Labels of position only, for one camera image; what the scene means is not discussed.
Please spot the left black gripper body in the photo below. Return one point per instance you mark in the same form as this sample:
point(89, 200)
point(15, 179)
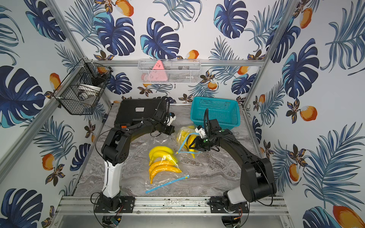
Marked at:
point(166, 128)

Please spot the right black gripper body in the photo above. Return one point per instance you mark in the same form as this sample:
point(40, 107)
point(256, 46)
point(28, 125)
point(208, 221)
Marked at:
point(204, 143)

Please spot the yellow banana bunch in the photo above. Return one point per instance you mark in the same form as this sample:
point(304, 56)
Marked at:
point(162, 159)
point(185, 138)

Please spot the clear zip-top bag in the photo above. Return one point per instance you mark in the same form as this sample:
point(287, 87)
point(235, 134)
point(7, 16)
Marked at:
point(135, 176)
point(186, 139)

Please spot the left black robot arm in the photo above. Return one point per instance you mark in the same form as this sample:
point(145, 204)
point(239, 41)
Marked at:
point(115, 151)

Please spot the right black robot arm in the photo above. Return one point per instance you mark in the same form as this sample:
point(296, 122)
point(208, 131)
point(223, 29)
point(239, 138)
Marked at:
point(256, 177)

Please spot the yellow banana bunch on table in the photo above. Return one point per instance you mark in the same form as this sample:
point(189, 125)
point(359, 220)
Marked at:
point(162, 159)

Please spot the clear zip-top bag on table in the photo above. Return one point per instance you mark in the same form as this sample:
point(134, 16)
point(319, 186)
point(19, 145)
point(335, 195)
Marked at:
point(135, 176)

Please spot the black plastic tool case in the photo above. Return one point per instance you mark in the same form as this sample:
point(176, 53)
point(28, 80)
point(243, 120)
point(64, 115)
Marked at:
point(132, 111)

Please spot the teal plastic basket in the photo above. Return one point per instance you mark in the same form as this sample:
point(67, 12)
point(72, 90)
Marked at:
point(225, 111)

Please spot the pink triangular item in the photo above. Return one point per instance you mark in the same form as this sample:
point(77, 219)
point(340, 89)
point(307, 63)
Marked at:
point(158, 73)

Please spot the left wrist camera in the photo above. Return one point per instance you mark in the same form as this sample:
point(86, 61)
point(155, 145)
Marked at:
point(171, 118)

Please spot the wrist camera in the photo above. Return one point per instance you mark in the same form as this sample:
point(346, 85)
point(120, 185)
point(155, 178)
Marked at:
point(171, 118)
point(201, 132)

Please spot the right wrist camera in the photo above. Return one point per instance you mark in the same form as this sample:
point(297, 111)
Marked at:
point(201, 132)

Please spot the white wire wall basket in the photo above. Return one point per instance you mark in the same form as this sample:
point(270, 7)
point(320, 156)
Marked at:
point(179, 71)

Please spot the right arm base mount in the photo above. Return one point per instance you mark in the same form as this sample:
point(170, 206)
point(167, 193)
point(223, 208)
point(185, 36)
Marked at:
point(221, 204)

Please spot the black wire basket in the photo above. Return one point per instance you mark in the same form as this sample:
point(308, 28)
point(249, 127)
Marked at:
point(80, 92)

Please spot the aluminium front rail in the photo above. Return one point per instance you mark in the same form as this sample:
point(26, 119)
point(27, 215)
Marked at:
point(180, 206)

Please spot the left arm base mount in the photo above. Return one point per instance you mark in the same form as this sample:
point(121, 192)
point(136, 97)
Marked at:
point(120, 204)

